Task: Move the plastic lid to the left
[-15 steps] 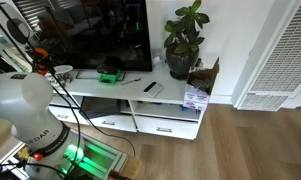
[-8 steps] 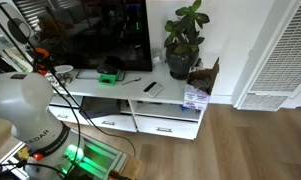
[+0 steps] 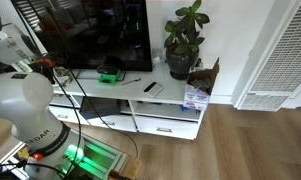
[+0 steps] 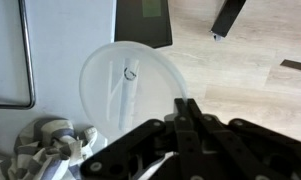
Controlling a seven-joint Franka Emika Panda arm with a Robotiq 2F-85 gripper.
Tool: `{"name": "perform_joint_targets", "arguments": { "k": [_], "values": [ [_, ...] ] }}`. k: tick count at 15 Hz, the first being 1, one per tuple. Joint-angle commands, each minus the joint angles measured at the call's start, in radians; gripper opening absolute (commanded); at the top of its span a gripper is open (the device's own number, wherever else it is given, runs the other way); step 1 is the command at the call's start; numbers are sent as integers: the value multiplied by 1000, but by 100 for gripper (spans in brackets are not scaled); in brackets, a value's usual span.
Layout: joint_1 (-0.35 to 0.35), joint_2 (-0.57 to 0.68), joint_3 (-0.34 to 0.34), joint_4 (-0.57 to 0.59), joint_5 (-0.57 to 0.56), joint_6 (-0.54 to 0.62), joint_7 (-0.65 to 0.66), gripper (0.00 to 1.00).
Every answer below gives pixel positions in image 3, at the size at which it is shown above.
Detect black flat screen television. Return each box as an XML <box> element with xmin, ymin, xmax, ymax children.
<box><xmin>9</xmin><ymin>0</ymin><xmax>154</xmax><ymax>73</ymax></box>

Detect white cabinet drawer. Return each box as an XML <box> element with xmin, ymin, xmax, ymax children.
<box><xmin>134</xmin><ymin>114</ymin><xmax>200</xmax><ymax>141</ymax></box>
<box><xmin>86</xmin><ymin>113</ymin><xmax>138</xmax><ymax>133</ymax></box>
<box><xmin>49</xmin><ymin>104</ymin><xmax>90</xmax><ymax>126</ymax></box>

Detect white louvred vent panel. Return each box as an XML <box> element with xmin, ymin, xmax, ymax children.
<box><xmin>231</xmin><ymin>0</ymin><xmax>301</xmax><ymax>112</ymax></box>

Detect green leafy plant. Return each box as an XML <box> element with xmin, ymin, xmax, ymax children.
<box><xmin>163</xmin><ymin>0</ymin><xmax>211</xmax><ymax>56</ymax></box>

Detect printed cardboard box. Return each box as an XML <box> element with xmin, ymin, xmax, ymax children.
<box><xmin>182</xmin><ymin>56</ymin><xmax>221</xmax><ymax>112</ymax></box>

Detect black round disc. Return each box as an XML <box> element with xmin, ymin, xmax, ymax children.
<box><xmin>95</xmin><ymin>63</ymin><xmax>120</xmax><ymax>76</ymax></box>

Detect white flat square pad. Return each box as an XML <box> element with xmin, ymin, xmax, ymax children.
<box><xmin>143</xmin><ymin>81</ymin><xmax>165</xmax><ymax>99</ymax></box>

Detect metal robot mounting platform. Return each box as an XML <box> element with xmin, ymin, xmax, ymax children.
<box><xmin>0</xmin><ymin>129</ymin><xmax>128</xmax><ymax>180</ymax></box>

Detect wooden block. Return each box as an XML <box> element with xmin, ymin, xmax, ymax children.
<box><xmin>122</xmin><ymin>155</ymin><xmax>143</xmax><ymax>180</ymax></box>

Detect green plastic holder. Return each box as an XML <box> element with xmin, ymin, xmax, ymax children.
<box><xmin>98</xmin><ymin>69</ymin><xmax>122</xmax><ymax>85</ymax></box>

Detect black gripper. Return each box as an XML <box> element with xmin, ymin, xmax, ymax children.
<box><xmin>33</xmin><ymin>62</ymin><xmax>57</xmax><ymax>85</ymax></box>

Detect yellow emergency stop button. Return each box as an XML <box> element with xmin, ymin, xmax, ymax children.
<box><xmin>17</xmin><ymin>145</ymin><xmax>45</xmax><ymax>163</ymax></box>

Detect white television cabinet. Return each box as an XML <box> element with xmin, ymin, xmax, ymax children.
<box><xmin>47</xmin><ymin>61</ymin><xmax>211</xmax><ymax>141</ymax></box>

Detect metal spoon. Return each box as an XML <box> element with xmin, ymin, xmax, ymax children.
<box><xmin>121</xmin><ymin>77</ymin><xmax>142</xmax><ymax>87</ymax></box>

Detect black remote control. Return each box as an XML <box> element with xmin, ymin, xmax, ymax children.
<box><xmin>143</xmin><ymin>81</ymin><xmax>158</xmax><ymax>94</ymax></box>

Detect striped white cloth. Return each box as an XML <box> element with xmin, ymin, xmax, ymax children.
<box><xmin>52</xmin><ymin>65</ymin><xmax>74</xmax><ymax>89</ymax></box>

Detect dark round plant pot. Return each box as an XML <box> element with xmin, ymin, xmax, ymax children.
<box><xmin>165</xmin><ymin>46</ymin><xmax>201</xmax><ymax>81</ymax></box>

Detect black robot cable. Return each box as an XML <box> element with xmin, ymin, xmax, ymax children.
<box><xmin>67</xmin><ymin>68</ymin><xmax>140</xmax><ymax>160</ymax></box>
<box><xmin>51</xmin><ymin>68</ymin><xmax>85</xmax><ymax>169</ymax></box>

